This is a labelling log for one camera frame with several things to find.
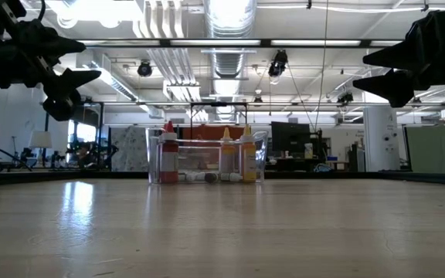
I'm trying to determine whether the large orange food coloring bottle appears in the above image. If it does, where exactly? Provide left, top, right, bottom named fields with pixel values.
left=219, top=127, right=236, bottom=175

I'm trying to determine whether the white shaded table lamp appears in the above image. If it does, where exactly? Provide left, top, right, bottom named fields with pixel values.
left=28, top=130, right=53, bottom=150

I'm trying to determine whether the black overhead light bar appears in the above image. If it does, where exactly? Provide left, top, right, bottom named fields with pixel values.
left=75, top=37, right=405, bottom=49

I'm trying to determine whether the patterned grey partition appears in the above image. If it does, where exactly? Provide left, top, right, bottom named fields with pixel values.
left=109, top=126, right=150, bottom=172

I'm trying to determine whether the black metal rig frame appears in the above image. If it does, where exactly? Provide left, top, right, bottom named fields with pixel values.
left=0, top=168, right=445, bottom=187

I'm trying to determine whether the white round column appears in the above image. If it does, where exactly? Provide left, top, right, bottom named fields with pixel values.
left=362, top=104, right=401, bottom=172

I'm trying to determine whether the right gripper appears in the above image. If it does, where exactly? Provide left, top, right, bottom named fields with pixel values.
left=352, top=9, right=445, bottom=109

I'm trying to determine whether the green partition wall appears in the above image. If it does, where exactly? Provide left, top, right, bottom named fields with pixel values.
left=403, top=124, right=445, bottom=175

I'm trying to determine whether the clear plastic bin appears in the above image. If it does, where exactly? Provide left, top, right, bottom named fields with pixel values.
left=146, top=129, right=270, bottom=185

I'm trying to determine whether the black hanging camera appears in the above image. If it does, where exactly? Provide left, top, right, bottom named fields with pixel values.
left=336, top=90, right=355, bottom=105
left=267, top=49, right=289, bottom=78
left=136, top=60, right=154, bottom=78

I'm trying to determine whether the black computer monitor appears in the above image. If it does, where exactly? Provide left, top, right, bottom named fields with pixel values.
left=270, top=120, right=311, bottom=154

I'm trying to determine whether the black distant gantry frame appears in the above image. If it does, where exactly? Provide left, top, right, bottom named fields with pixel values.
left=189, top=101, right=249, bottom=128

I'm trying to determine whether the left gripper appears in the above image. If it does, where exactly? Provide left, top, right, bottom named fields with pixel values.
left=0, top=18, right=103, bottom=100

